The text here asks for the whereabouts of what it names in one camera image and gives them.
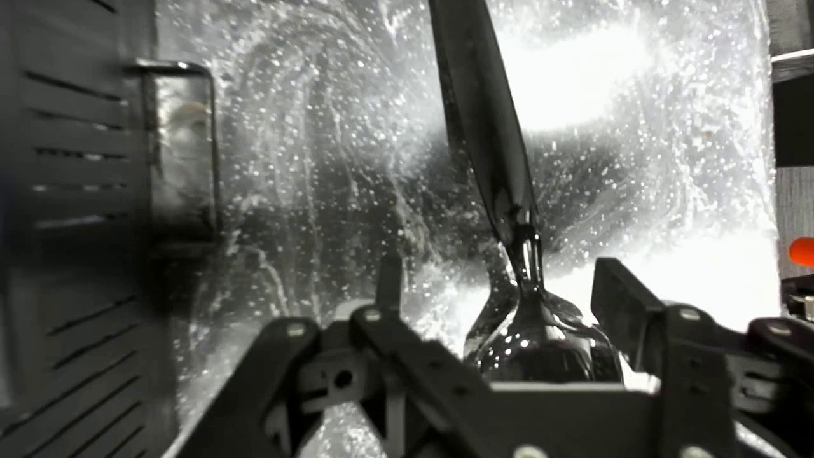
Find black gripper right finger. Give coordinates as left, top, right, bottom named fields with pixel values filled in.
left=589, top=258, right=814, bottom=458

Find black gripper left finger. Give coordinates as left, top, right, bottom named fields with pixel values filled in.
left=178, top=255, right=475, bottom=458

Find black spoon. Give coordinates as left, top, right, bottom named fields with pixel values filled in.
left=429, top=0, right=622, bottom=385

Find black clamp orange handle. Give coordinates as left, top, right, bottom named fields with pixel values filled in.
left=789, top=237, right=814, bottom=270

